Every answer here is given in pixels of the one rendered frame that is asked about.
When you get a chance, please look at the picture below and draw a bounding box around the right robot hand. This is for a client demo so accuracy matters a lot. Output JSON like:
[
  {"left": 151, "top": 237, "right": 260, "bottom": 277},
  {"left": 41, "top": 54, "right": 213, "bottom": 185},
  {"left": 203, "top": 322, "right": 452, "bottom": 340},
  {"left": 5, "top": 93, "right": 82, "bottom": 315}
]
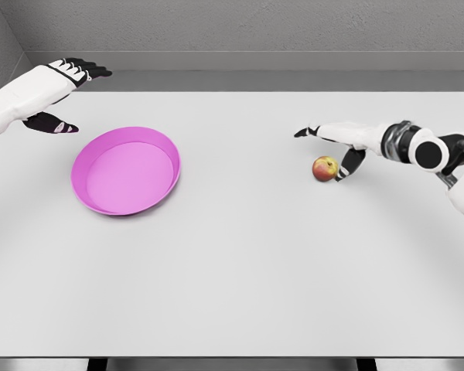
[{"left": 293, "top": 121, "right": 374, "bottom": 183}]

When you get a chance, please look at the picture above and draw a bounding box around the red yellow apple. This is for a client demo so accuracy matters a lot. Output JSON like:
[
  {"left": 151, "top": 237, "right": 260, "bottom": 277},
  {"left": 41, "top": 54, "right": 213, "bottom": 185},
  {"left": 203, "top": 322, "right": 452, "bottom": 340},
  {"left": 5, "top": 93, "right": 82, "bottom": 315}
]
[{"left": 312, "top": 155, "right": 339, "bottom": 182}]

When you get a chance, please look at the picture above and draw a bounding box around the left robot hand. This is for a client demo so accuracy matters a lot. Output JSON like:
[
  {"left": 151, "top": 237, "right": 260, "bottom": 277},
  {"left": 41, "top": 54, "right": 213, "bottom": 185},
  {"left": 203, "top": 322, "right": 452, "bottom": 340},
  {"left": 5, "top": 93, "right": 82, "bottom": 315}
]
[{"left": 0, "top": 57, "right": 113, "bottom": 134}]

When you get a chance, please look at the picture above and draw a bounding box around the pink round plate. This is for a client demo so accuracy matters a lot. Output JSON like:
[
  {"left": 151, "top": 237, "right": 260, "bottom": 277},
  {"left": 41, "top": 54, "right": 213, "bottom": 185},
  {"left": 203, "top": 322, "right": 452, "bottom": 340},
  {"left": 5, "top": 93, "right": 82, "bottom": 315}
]
[{"left": 70, "top": 126, "right": 182, "bottom": 216}]

